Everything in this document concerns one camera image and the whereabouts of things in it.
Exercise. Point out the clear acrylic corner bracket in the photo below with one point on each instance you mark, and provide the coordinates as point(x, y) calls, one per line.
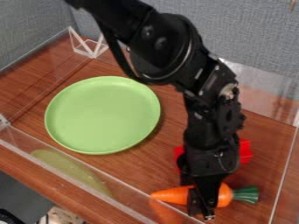
point(87, 47)

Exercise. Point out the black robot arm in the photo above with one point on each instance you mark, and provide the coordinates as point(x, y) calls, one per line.
point(159, 50)

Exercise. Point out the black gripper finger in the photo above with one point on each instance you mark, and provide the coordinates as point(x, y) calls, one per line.
point(203, 195)

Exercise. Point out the orange toy carrot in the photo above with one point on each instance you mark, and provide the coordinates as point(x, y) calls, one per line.
point(176, 195)

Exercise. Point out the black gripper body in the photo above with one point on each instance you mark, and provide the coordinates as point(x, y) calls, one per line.
point(207, 162)

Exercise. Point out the red toy pepper block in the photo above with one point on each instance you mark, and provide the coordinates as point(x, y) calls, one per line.
point(244, 152)

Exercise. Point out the green plastic plate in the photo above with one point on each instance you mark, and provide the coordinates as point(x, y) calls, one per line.
point(101, 115)

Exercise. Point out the clear acrylic enclosure wall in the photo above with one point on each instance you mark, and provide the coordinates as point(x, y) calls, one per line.
point(105, 188)

